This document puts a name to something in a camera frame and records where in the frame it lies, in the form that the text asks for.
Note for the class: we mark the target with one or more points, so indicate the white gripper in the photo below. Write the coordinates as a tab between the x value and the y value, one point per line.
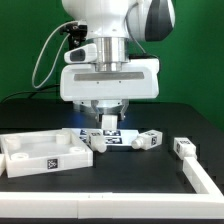
137	80

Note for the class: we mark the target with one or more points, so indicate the white square tabletop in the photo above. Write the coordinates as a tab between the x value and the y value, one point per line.
33	153

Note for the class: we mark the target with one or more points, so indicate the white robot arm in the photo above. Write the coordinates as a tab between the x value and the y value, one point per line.
111	25

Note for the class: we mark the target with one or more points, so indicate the white sheet with markers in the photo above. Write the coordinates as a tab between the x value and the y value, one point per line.
120	137

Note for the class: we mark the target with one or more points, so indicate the white L-shaped fence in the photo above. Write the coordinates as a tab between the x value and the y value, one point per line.
207	202

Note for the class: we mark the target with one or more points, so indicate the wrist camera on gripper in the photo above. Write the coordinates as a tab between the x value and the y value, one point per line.
84	54

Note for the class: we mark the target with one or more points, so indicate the black camera on stand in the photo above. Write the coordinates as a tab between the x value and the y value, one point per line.
76	33

